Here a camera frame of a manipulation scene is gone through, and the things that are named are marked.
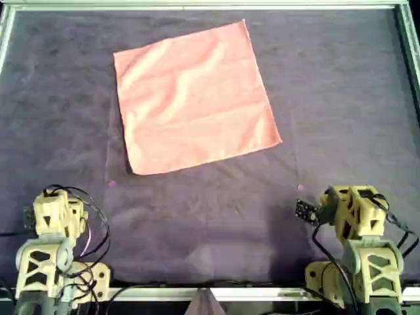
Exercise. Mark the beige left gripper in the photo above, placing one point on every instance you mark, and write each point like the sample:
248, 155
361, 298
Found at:
49, 210

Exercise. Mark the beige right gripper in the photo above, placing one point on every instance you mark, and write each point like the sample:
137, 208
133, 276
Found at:
361, 213

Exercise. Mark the pink square cloth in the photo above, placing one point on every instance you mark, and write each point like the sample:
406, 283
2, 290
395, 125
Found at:
197, 98

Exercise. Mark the beige grey left robot arm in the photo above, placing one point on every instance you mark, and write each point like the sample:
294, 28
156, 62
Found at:
36, 262

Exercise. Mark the beige grey right robot arm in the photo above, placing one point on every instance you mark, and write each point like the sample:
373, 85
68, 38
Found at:
377, 269

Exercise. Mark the purple fabric table mat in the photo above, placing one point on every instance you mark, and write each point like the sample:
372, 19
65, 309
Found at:
328, 98

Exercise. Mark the grey triangular stand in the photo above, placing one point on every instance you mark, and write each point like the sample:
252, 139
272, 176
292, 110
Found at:
206, 305

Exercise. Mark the left gripper camera board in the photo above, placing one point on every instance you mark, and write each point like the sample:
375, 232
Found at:
29, 218

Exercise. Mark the gripper camera board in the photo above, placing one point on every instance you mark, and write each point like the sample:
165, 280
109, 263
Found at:
29, 218
306, 211

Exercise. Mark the right gripper camera board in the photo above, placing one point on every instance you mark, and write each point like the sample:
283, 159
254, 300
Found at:
306, 211

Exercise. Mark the aluminium table frame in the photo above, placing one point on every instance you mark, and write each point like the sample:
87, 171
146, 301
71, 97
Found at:
197, 3

